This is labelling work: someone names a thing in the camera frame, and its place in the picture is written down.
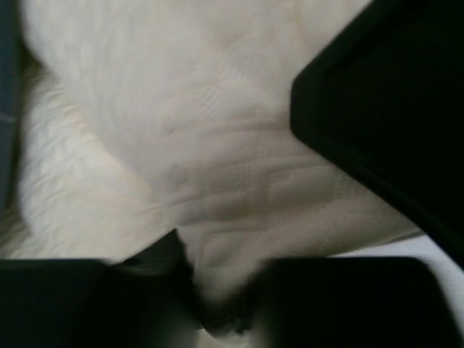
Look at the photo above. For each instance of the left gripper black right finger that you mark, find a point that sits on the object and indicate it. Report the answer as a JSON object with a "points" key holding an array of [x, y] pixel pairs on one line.
{"points": [[350, 302]]}

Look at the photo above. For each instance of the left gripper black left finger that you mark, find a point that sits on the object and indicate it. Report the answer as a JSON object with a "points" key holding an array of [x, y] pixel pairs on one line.
{"points": [[143, 301]]}

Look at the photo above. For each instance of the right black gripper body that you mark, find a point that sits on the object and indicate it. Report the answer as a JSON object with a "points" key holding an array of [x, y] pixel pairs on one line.
{"points": [[384, 102]]}

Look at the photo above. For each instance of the cream yellow pillow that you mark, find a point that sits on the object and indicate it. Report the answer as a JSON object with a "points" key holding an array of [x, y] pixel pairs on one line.
{"points": [[142, 117]]}

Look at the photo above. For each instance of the dark grey checked pillowcase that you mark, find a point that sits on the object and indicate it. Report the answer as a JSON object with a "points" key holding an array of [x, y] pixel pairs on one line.
{"points": [[12, 56]]}

